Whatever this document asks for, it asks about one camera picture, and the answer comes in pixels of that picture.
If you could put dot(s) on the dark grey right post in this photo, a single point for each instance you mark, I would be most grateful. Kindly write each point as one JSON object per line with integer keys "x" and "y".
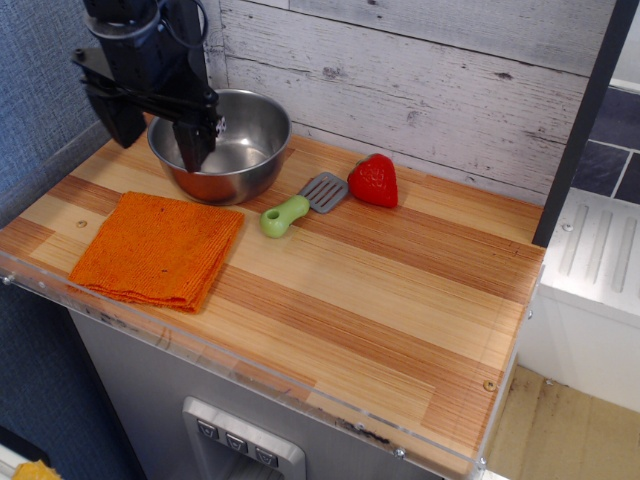
{"x": 606, "y": 61}

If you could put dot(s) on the yellow object bottom left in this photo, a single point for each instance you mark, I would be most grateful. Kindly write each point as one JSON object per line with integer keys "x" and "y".
{"x": 35, "y": 471}

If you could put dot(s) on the dark grey left post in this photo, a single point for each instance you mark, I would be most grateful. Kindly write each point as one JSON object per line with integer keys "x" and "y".
{"x": 189, "y": 24}

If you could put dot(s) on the red toy strawberry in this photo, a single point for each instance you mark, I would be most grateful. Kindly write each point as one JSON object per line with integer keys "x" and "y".
{"x": 373, "y": 180}

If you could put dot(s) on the silver toy fridge cabinet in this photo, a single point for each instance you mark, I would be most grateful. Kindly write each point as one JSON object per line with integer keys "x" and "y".
{"x": 148, "y": 387}

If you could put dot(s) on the silver dispenser button panel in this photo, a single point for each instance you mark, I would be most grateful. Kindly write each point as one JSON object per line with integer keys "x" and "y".
{"x": 228, "y": 447}

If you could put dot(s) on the white toy sink drainboard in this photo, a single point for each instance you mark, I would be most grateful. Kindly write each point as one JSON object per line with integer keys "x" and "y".
{"x": 583, "y": 324}

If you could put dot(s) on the orange folded cloth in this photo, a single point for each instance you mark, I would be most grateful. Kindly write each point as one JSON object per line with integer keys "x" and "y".
{"x": 158, "y": 251}

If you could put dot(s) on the clear acrylic edge guard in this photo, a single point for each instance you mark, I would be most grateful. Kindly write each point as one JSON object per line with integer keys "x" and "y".
{"x": 405, "y": 354}

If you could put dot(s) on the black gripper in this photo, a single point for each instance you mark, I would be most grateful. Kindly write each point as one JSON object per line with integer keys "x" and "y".
{"x": 139, "y": 68}

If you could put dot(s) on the dark grey post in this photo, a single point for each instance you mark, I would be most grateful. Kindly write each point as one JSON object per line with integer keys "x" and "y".
{"x": 189, "y": 24}
{"x": 606, "y": 61}

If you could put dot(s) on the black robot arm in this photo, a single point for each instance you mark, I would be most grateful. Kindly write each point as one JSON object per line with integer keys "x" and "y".
{"x": 120, "y": 15}

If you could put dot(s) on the stainless steel pot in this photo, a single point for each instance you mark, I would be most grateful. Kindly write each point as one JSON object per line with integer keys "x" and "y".
{"x": 248, "y": 156}

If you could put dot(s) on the green handled grey spatula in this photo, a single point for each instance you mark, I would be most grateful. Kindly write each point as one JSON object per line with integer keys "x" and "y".
{"x": 321, "y": 194}

